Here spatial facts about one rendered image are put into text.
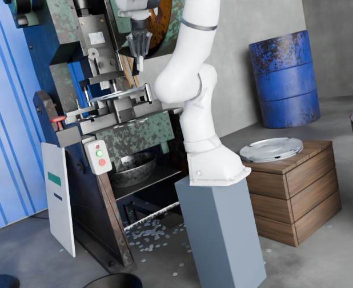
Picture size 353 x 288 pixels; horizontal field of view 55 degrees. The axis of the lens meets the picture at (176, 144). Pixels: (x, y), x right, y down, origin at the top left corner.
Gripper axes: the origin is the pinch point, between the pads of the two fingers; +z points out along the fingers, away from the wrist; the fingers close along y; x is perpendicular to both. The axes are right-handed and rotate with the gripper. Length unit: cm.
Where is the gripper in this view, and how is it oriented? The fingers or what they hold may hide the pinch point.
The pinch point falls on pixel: (139, 63)
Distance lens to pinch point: 164.6
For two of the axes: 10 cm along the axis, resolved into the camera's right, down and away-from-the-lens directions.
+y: 7.9, -3.2, 5.3
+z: -0.4, 8.3, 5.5
